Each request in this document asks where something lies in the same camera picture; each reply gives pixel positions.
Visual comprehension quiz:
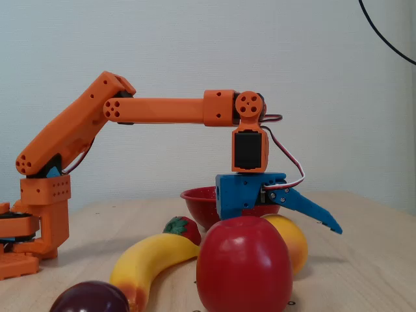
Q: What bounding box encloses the dark purple toy plum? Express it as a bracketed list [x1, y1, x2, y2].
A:
[48, 281, 131, 312]

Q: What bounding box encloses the red speckled bowl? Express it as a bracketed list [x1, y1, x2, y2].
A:
[180, 186, 283, 232]

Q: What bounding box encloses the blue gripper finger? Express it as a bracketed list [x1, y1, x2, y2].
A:
[265, 185, 343, 235]

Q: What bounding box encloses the red toy strawberry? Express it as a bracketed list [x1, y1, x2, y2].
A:
[162, 216, 202, 246]

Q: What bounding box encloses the orange robot base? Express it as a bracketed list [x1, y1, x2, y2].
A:
[0, 174, 72, 281]

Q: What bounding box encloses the red toy apple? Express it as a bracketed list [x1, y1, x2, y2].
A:
[196, 216, 294, 312]

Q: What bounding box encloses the red white gripper servo cable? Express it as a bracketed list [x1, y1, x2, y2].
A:
[259, 113, 307, 190]

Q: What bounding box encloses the orange yellow toy peach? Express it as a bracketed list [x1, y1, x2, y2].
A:
[259, 214, 309, 276]

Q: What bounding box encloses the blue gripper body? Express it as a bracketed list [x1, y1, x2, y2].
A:
[214, 172, 289, 222]

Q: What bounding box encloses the red white shoulder servo cable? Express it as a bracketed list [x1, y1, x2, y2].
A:
[60, 138, 96, 174]

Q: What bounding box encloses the yellow toy banana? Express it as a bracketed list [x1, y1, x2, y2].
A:
[109, 233, 201, 312]

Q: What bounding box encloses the black hanging cable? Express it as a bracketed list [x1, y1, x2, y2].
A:
[357, 0, 416, 66]

